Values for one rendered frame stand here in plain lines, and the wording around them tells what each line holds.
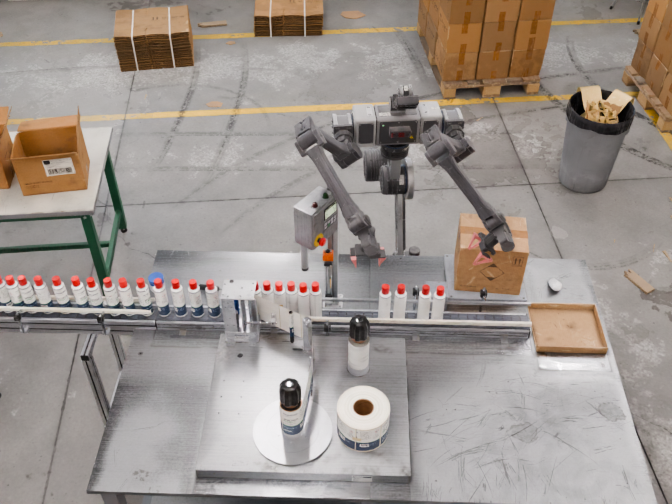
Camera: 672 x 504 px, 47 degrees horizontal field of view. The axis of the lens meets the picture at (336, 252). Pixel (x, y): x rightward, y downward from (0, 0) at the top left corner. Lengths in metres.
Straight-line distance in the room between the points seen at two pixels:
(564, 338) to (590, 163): 2.25
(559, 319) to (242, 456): 1.54
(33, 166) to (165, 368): 1.53
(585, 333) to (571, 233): 1.87
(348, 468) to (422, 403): 0.45
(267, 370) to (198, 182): 2.66
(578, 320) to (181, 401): 1.78
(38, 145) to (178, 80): 2.47
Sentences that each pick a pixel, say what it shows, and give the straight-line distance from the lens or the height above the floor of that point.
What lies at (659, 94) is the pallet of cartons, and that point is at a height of 0.18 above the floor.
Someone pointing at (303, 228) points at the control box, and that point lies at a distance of 3.10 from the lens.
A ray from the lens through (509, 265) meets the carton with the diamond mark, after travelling 3.54.
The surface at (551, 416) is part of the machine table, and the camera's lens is 3.29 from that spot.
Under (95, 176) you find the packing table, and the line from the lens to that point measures 4.57.
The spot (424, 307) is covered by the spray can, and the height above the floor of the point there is 0.98.
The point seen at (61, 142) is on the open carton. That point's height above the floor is 0.93.
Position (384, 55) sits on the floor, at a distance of 7.16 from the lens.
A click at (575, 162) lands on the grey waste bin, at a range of 5.63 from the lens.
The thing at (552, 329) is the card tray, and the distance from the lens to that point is 3.59.
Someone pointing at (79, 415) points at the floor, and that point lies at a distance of 4.41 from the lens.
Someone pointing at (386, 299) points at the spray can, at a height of 1.03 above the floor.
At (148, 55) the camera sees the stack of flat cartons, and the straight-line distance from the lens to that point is 7.06.
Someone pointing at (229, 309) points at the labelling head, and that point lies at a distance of 3.23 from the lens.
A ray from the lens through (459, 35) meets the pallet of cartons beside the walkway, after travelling 6.35.
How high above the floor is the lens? 3.43
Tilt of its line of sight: 43 degrees down
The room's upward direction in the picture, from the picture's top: straight up
